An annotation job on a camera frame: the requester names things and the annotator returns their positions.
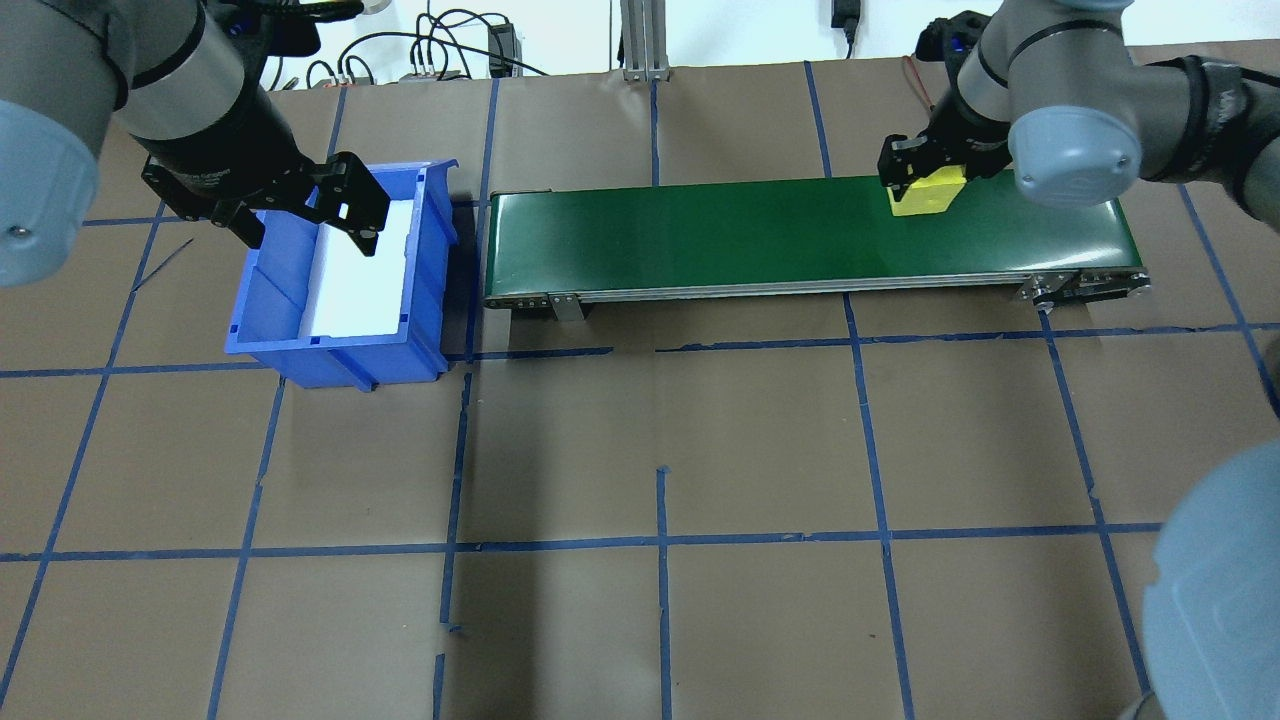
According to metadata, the blue plastic storage bin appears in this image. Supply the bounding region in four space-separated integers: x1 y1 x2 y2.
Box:
225 158 461 391

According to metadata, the yellow foam block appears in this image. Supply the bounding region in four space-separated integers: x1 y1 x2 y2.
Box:
888 165 969 218

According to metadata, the aluminium profile post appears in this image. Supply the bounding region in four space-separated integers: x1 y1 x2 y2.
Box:
620 0 673 81

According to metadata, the white foam bin liner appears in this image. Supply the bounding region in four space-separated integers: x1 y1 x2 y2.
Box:
300 198 421 338

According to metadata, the green conveyor belt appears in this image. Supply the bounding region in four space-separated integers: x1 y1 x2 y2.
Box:
483 172 1151 323

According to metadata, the red conveyor power wire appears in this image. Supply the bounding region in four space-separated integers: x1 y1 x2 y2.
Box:
903 55 936 111

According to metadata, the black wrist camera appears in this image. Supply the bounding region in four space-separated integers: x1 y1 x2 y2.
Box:
915 8 991 63
205 0 366 59

